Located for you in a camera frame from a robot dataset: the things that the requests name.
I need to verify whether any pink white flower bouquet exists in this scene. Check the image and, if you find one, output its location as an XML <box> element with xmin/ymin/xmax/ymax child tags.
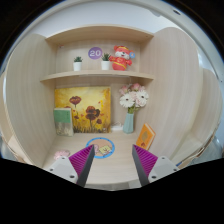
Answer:
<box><xmin>119</xmin><ymin>83</ymin><xmax>149</xmax><ymax>114</ymax></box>

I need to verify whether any green book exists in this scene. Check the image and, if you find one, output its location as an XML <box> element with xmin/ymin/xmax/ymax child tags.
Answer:
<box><xmin>53</xmin><ymin>108</ymin><xmax>73</xmax><ymax>137</ymax></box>

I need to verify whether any pale blue vase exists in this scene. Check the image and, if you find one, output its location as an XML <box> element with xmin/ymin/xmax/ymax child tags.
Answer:
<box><xmin>123</xmin><ymin>113</ymin><xmax>134</xmax><ymax>134</ymax></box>

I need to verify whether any wooden shelf cabinet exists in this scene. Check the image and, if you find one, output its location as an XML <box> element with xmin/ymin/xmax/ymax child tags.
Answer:
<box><xmin>0</xmin><ymin>25</ymin><xmax>223</xmax><ymax>186</ymax></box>

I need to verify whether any left small potted plant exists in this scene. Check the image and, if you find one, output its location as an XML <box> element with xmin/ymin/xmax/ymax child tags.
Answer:
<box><xmin>73</xmin><ymin>56</ymin><xmax>83</xmax><ymax>71</ymax></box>

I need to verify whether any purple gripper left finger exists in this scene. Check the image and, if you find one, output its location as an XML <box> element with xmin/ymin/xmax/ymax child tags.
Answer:
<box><xmin>47</xmin><ymin>145</ymin><xmax>95</xmax><ymax>187</ymax></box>

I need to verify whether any orange book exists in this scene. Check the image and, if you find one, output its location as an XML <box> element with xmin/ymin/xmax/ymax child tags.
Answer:
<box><xmin>136</xmin><ymin>123</ymin><xmax>156</xmax><ymax>150</ymax></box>

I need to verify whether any white small object behind vase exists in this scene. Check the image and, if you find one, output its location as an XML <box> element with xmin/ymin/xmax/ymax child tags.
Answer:
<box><xmin>111</xmin><ymin>123</ymin><xmax>123</xmax><ymax>132</ymax></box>

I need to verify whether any small potted plant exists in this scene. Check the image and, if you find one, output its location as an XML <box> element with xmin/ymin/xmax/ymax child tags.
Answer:
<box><xmin>101</xmin><ymin>53</ymin><xmax>110</xmax><ymax>70</ymax></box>
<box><xmin>73</xmin><ymin>56</ymin><xmax>83</xmax><ymax>71</ymax></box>

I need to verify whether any yellow poppy flower painting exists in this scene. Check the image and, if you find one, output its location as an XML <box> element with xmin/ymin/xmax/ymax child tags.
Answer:
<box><xmin>54</xmin><ymin>86</ymin><xmax>111</xmax><ymax>133</ymax></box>

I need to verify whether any pink computer mouse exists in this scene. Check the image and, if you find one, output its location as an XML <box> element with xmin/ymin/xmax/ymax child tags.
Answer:
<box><xmin>54</xmin><ymin>150</ymin><xmax>70</xmax><ymax>160</ymax></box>

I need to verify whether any purple round number sticker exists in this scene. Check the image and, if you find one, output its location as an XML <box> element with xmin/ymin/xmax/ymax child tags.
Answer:
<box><xmin>88</xmin><ymin>47</ymin><xmax>102</xmax><ymax>60</ymax></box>

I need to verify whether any red plush mouse toy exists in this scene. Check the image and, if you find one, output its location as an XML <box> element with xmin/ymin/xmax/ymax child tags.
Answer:
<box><xmin>109</xmin><ymin>45</ymin><xmax>132</xmax><ymax>71</ymax></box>

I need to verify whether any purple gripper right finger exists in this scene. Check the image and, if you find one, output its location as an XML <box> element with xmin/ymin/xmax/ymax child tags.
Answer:
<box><xmin>132</xmin><ymin>145</ymin><xmax>179</xmax><ymax>186</ymax></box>

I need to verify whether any right small potted plant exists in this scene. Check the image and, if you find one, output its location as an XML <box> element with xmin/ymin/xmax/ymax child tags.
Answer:
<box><xmin>101</xmin><ymin>53</ymin><xmax>110</xmax><ymax>70</ymax></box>

